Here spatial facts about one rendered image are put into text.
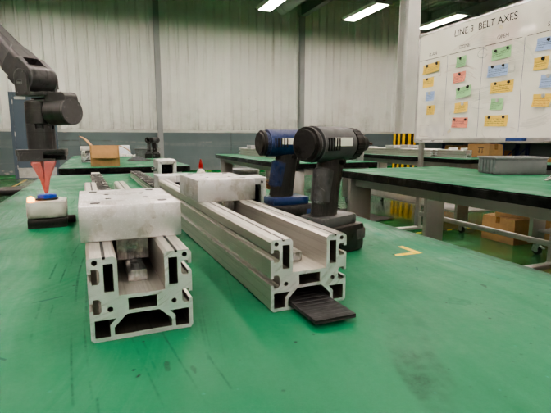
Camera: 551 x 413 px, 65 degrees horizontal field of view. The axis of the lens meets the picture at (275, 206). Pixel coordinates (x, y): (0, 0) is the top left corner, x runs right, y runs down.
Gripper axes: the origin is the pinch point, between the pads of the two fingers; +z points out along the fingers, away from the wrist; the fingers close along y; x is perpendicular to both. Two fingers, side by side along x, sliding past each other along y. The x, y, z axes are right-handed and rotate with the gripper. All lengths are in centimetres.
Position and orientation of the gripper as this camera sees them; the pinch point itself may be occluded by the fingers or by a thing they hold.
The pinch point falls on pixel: (46, 189)
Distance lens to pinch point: 112.2
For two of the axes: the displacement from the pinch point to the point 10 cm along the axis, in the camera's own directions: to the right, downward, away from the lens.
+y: 9.2, -0.7, 4.0
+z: 0.1, 9.9, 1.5
